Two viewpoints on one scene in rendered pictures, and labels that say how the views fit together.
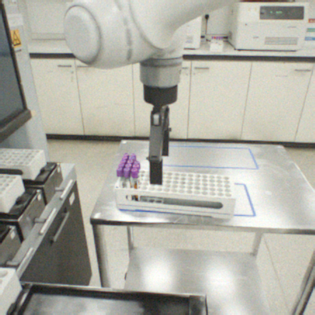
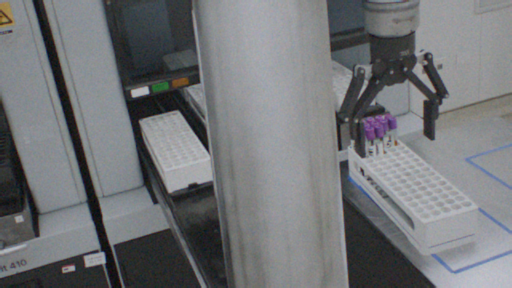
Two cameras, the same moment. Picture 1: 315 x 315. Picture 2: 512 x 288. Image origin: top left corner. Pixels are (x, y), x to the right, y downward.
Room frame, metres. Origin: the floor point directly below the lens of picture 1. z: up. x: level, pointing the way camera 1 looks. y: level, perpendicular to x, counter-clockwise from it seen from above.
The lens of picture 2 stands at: (0.03, -0.85, 1.46)
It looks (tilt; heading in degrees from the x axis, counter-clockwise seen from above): 26 degrees down; 69
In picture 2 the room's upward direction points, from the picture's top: 8 degrees counter-clockwise
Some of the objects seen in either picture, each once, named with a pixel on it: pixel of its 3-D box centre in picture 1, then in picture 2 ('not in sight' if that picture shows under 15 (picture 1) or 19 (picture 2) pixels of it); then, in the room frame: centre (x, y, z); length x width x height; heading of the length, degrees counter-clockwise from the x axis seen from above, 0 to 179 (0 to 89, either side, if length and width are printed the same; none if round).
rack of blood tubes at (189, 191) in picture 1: (174, 192); (406, 189); (0.61, -0.05, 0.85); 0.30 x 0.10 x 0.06; 82
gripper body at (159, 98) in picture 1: (160, 104); (393, 57); (0.62, -0.01, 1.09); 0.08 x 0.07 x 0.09; 172
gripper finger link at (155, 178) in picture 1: (155, 171); (359, 137); (0.55, 0.00, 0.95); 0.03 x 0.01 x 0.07; 82
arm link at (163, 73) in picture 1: (160, 70); (391, 14); (0.62, -0.01, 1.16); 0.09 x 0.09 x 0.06
